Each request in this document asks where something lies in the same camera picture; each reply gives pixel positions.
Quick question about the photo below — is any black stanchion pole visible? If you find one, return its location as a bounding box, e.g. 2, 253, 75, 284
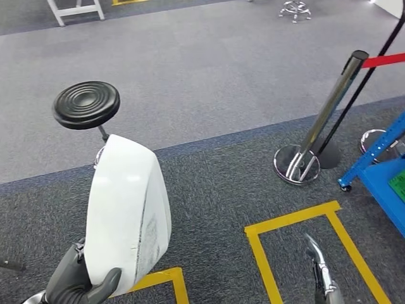
311, 0, 405, 170

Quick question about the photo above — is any blue steel shelf rack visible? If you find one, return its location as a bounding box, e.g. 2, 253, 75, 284
337, 110, 405, 239

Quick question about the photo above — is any black round stool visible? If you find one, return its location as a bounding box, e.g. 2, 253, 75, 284
51, 80, 121, 171

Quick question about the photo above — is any chrome stool base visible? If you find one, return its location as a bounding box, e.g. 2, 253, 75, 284
278, 0, 312, 24

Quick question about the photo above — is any white table frame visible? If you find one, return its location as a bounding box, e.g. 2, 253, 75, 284
46, 0, 106, 28

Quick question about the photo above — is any chrome stanchion post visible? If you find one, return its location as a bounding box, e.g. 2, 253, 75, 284
273, 49, 370, 187

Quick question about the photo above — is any green plastic crate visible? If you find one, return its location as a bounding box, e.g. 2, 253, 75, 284
388, 168, 405, 205

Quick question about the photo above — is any white curved plastic part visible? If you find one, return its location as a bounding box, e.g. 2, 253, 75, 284
84, 134, 173, 298

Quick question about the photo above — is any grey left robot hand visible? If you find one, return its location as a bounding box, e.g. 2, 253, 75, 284
44, 239, 123, 304

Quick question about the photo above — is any chrome stanchion base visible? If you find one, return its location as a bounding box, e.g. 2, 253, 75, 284
360, 129, 405, 165

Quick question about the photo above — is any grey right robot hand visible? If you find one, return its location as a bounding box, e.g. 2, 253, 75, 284
304, 232, 346, 304

